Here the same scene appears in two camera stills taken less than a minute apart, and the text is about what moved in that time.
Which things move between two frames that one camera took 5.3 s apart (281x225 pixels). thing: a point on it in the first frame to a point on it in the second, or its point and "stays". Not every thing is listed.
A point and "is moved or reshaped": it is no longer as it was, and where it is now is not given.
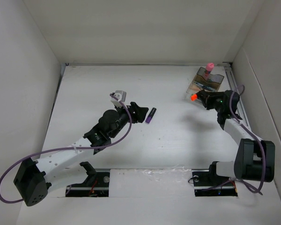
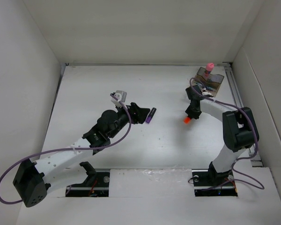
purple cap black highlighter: x=149 y=117 stays
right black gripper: x=207 y=97 to x=195 y=116
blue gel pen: x=205 y=87 stays
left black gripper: x=137 y=117 stays
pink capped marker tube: x=209 y=66 stays
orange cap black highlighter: x=193 y=97 is moved or reshaped
